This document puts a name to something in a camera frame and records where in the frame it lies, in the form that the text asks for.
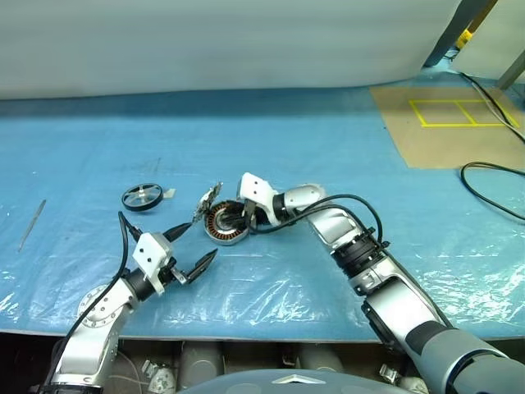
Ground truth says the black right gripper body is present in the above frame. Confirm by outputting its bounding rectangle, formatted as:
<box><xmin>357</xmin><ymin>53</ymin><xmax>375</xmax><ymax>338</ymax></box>
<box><xmin>243</xmin><ymin>199</ymin><xmax>270</xmax><ymax>228</ymax></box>

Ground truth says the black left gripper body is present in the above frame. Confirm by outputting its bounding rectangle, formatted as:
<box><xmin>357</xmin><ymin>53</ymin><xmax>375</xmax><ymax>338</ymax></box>
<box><xmin>162</xmin><ymin>256</ymin><xmax>190</xmax><ymax>289</ymax></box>

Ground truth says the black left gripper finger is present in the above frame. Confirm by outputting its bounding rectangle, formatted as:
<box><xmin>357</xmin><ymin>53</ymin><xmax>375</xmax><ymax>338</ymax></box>
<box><xmin>162</xmin><ymin>221</ymin><xmax>194</xmax><ymax>245</ymax></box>
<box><xmin>182</xmin><ymin>248</ymin><xmax>219</xmax><ymax>286</ymax></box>

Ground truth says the silver round housing lid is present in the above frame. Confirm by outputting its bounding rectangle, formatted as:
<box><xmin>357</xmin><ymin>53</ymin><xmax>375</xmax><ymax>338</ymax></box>
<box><xmin>190</xmin><ymin>180</ymin><xmax>225</xmax><ymax>225</ymax></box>

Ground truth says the black spoked rotor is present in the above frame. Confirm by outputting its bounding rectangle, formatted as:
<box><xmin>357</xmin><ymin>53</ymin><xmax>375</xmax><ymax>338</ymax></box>
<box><xmin>121</xmin><ymin>183</ymin><xmax>163</xmax><ymax>213</ymax></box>

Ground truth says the blue plastic table cover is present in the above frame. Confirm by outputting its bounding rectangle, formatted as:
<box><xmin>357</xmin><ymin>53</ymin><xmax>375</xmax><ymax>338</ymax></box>
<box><xmin>0</xmin><ymin>67</ymin><xmax>525</xmax><ymax>341</ymax></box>

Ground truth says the grey rounded cylinder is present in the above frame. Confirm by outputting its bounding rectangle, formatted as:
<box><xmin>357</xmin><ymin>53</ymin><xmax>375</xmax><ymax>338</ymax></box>
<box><xmin>297</xmin><ymin>342</ymin><xmax>345</xmax><ymax>373</ymax></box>
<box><xmin>180</xmin><ymin>341</ymin><xmax>225</xmax><ymax>389</ymax></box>

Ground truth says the grey robot torso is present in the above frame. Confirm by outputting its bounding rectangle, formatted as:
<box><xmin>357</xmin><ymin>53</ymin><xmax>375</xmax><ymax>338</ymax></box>
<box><xmin>176</xmin><ymin>367</ymin><xmax>341</xmax><ymax>394</ymax></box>

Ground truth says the white foam backdrop sheet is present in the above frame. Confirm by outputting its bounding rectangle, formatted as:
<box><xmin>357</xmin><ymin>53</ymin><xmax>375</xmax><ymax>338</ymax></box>
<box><xmin>0</xmin><ymin>0</ymin><xmax>464</xmax><ymax>102</ymax></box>

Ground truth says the brown cardboard sheet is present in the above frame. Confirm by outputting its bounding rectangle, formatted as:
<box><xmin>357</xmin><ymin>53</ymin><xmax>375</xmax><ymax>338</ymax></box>
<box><xmin>370</xmin><ymin>85</ymin><xmax>525</xmax><ymax>169</ymax></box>

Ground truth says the white panel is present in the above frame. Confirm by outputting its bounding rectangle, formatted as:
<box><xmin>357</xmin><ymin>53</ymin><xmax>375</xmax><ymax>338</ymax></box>
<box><xmin>450</xmin><ymin>0</ymin><xmax>525</xmax><ymax>79</ymax></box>

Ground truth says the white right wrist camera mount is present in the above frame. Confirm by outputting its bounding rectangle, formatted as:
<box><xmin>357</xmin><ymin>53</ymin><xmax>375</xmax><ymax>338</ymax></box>
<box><xmin>236</xmin><ymin>172</ymin><xmax>276</xmax><ymax>226</ymax></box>

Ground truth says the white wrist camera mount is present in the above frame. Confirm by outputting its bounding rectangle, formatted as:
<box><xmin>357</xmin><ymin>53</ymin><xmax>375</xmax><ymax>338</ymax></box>
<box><xmin>236</xmin><ymin>172</ymin><xmax>276</xmax><ymax>226</ymax></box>
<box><xmin>131</xmin><ymin>231</ymin><xmax>173</xmax><ymax>296</ymax></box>

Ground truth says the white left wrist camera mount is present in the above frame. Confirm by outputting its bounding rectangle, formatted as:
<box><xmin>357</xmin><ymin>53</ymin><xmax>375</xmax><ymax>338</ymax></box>
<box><xmin>131</xmin><ymin>231</ymin><xmax>173</xmax><ymax>296</ymax></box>

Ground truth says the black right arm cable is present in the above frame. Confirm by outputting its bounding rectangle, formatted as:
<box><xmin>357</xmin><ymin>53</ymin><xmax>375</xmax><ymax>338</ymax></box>
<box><xmin>248</xmin><ymin>194</ymin><xmax>389</xmax><ymax>251</ymax></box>

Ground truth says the thick black looped cable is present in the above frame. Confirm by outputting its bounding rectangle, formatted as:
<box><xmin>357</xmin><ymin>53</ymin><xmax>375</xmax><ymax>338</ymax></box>
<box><xmin>460</xmin><ymin>162</ymin><xmax>525</xmax><ymax>225</ymax></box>

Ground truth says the grey slanted post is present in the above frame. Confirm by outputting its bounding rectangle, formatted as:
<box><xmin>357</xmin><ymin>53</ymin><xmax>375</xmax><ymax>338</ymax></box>
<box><xmin>497</xmin><ymin>52</ymin><xmax>525</xmax><ymax>90</ymax></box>
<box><xmin>424</xmin><ymin>0</ymin><xmax>500</xmax><ymax>69</ymax></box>

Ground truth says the thin black cable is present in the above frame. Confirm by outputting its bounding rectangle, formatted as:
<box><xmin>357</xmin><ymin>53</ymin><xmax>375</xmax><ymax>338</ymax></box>
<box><xmin>458</xmin><ymin>71</ymin><xmax>525</xmax><ymax>144</ymax></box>

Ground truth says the thin white cable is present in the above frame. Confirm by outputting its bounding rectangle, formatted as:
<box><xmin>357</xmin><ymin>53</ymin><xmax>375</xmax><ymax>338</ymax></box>
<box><xmin>471</xmin><ymin>80</ymin><xmax>525</xmax><ymax>135</ymax></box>

